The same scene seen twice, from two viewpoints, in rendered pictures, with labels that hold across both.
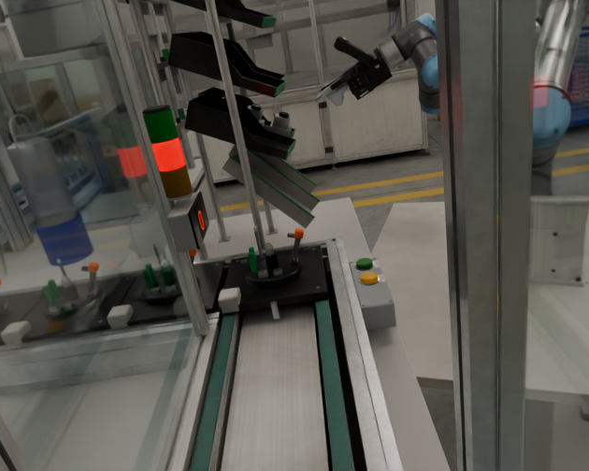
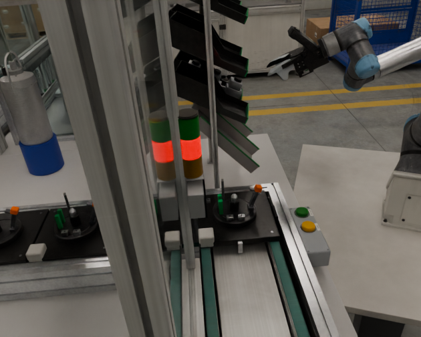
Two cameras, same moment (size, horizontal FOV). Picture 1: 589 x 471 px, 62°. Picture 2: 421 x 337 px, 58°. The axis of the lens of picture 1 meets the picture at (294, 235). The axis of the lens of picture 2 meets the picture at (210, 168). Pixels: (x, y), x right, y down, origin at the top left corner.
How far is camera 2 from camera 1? 0.34 m
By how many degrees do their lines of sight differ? 10
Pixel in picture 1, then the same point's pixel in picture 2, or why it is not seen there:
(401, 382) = (335, 310)
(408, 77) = (292, 11)
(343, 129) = not seen: hidden behind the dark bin
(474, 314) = not seen: outside the picture
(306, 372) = (272, 303)
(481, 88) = not seen: outside the picture
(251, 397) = (236, 322)
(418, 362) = (343, 293)
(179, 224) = (196, 200)
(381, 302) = (321, 249)
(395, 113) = (279, 39)
